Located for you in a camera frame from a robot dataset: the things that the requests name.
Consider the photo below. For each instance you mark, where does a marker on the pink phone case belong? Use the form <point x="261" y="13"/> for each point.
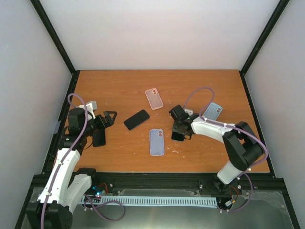
<point x="154" y="98"/>

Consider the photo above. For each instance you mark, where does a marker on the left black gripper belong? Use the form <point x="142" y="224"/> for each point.
<point x="103" y="125"/>

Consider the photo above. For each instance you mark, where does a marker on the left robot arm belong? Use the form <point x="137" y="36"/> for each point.
<point x="54" y="207"/>

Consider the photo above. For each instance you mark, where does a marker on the right black frame post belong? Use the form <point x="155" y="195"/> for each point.
<point x="279" y="9"/>

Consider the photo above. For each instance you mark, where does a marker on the small green led board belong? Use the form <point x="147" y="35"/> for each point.
<point x="100" y="193"/>

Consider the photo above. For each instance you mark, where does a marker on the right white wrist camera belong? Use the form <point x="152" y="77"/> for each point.
<point x="189" y="111"/>

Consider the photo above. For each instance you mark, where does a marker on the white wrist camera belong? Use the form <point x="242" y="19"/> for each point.
<point x="189" y="111"/>
<point x="91" y="107"/>

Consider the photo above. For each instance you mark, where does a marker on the light blue cable duct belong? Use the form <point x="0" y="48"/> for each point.
<point x="145" y="201"/>

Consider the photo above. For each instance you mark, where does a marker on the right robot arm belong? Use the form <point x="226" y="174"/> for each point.
<point x="242" y="146"/>

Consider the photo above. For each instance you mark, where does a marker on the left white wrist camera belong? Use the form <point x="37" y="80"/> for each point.
<point x="91" y="107"/>

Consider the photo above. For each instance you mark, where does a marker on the black phone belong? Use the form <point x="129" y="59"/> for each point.
<point x="136" y="120"/>
<point x="176" y="136"/>
<point x="98" y="138"/>

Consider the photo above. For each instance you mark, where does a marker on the black frame post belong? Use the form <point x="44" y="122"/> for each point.
<point x="53" y="35"/>
<point x="279" y="9"/>

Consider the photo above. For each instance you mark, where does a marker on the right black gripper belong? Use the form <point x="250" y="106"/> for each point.
<point x="175" y="129"/>

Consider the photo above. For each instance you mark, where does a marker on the left black frame post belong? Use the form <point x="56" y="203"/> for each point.
<point x="53" y="35"/>

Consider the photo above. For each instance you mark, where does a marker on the lavender phone case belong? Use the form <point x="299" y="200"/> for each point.
<point x="156" y="142"/>

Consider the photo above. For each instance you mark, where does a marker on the light blue phone case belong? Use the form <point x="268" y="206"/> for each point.
<point x="213" y="111"/>

